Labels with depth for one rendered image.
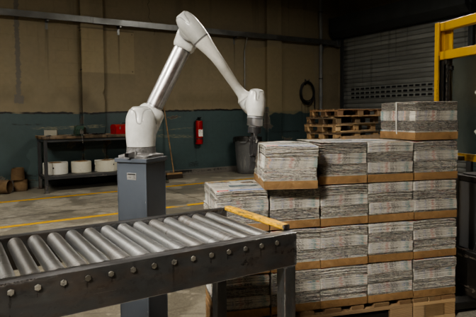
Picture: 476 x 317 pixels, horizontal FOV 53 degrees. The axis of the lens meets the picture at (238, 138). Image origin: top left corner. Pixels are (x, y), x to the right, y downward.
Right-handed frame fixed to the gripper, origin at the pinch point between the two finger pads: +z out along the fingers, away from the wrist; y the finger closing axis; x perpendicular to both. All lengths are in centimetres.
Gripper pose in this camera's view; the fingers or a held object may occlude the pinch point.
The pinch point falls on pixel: (252, 162)
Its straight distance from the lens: 266.9
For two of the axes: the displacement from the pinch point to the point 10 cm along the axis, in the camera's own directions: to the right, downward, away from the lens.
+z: -0.6, 10.0, 0.4
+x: -9.7, -0.5, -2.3
